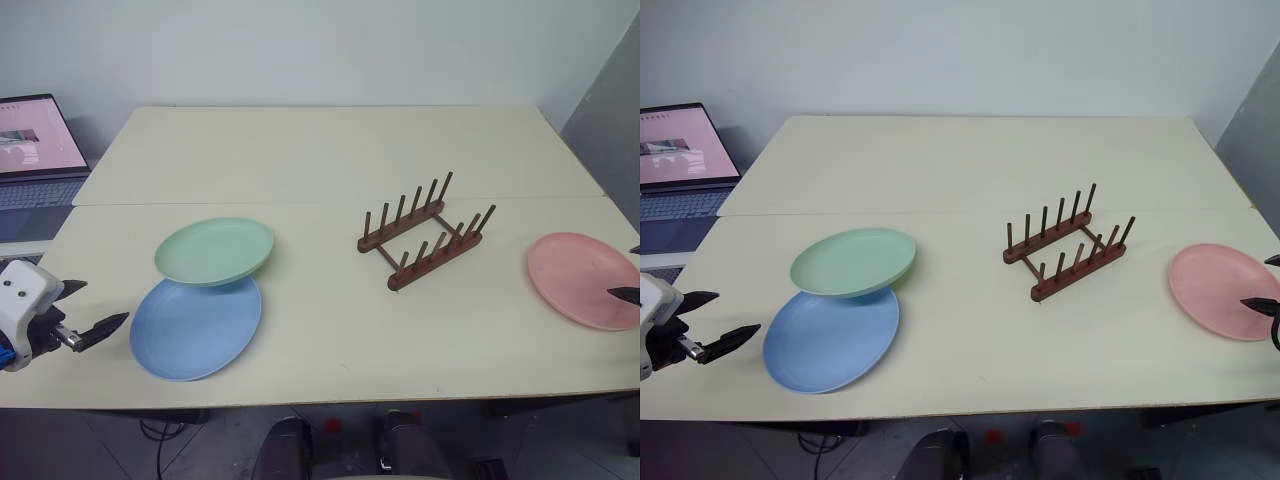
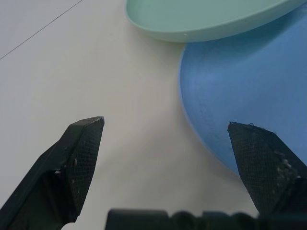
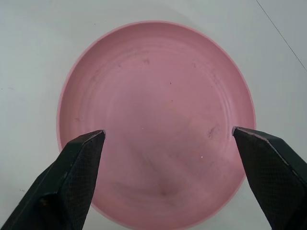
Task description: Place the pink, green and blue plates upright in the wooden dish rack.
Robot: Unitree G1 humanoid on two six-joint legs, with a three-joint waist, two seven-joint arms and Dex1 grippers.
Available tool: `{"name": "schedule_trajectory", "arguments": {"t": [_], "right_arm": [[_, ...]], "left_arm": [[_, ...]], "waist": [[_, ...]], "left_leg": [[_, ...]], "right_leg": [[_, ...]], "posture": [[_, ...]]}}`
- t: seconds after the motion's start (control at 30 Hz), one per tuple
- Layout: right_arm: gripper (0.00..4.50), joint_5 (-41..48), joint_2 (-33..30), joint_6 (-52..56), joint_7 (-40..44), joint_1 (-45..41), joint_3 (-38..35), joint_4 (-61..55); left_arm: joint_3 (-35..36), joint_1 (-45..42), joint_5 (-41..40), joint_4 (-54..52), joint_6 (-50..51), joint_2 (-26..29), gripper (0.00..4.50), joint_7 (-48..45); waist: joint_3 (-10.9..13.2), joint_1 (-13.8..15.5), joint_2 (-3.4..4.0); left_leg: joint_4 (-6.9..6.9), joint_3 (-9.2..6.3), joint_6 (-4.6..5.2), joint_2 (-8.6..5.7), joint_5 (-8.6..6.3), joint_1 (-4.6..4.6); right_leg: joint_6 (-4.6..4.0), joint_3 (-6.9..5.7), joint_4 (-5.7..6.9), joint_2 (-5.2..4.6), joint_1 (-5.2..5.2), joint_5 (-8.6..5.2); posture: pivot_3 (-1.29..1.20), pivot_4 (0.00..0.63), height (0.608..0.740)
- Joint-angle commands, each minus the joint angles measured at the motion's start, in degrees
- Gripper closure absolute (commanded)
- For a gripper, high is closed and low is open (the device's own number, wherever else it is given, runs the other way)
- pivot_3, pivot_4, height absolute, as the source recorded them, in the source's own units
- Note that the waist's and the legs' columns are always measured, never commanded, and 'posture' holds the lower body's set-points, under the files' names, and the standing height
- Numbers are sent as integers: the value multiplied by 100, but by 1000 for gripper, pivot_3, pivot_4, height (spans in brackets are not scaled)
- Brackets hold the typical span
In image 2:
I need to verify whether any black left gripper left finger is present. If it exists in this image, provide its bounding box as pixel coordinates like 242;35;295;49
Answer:
0;116;106;230

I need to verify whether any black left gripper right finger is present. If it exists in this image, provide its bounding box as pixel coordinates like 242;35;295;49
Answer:
227;121;307;215

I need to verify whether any blue plate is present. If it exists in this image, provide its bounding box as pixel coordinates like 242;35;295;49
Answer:
177;4;307;179

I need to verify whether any mint green plate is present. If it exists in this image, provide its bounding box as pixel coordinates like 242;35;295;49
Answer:
126;0;307;43

